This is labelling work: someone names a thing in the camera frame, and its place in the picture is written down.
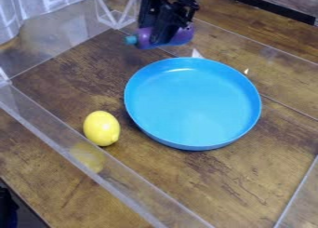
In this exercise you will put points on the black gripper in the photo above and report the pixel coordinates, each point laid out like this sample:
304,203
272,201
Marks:
166,15

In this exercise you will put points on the purple toy eggplant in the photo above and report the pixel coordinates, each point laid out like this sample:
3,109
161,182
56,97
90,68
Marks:
139,39

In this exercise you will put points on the blue round plastic tray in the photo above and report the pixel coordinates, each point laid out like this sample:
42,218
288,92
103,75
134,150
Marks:
193,103

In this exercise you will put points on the black strip on table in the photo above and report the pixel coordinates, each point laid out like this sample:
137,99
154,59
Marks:
282,11

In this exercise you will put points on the white patterned curtain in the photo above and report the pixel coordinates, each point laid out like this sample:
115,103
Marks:
16,11

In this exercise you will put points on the yellow lemon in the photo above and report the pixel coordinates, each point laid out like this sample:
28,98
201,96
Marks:
100,128

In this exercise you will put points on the clear acrylic enclosure walls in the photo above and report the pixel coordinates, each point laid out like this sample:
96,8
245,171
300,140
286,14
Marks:
64,69

